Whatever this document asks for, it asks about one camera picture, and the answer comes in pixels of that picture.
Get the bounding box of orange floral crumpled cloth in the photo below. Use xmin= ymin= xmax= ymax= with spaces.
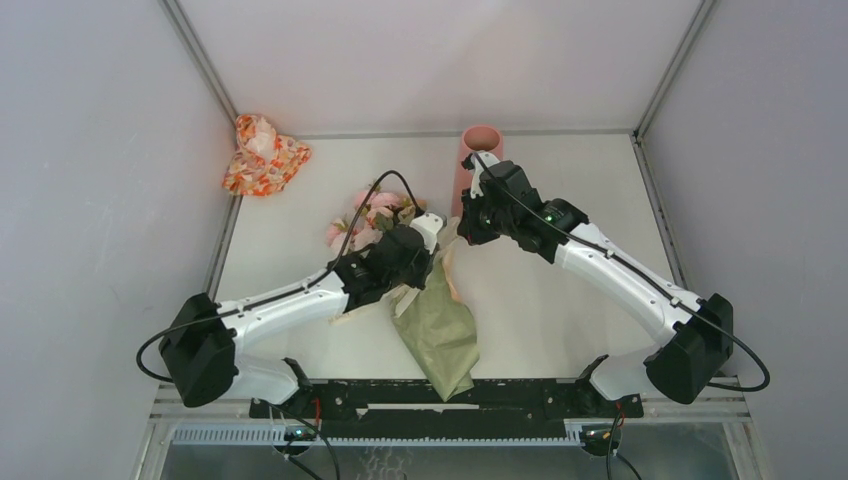
xmin=222 ymin=114 xmax=313 ymax=197

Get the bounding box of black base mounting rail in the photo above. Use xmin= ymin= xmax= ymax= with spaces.
xmin=249 ymin=378 xmax=644 ymax=441

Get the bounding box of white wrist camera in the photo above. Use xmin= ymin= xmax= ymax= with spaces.
xmin=461 ymin=150 xmax=500 ymax=198
xmin=410 ymin=211 xmax=446 ymax=254

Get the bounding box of green pink flower bouquet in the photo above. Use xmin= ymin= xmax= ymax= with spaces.
xmin=326 ymin=189 xmax=480 ymax=401

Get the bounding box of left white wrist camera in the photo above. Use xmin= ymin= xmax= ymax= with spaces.
xmin=410 ymin=211 xmax=446 ymax=254

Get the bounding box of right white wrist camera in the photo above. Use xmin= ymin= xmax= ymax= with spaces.
xmin=461 ymin=150 xmax=500 ymax=198

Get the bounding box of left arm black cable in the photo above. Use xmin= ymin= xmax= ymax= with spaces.
xmin=135 ymin=170 xmax=427 ymax=385

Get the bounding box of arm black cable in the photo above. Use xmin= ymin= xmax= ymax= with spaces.
xmin=135 ymin=170 xmax=427 ymax=385
xmin=466 ymin=152 xmax=772 ymax=480

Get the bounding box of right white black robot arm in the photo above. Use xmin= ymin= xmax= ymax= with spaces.
xmin=458 ymin=152 xmax=733 ymax=416

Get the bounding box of pink cylindrical vase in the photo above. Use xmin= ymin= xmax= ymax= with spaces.
xmin=451 ymin=125 xmax=504 ymax=217

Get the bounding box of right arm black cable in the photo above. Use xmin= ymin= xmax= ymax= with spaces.
xmin=466 ymin=152 xmax=772 ymax=480

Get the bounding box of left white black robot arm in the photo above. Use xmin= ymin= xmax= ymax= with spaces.
xmin=157 ymin=213 xmax=444 ymax=417

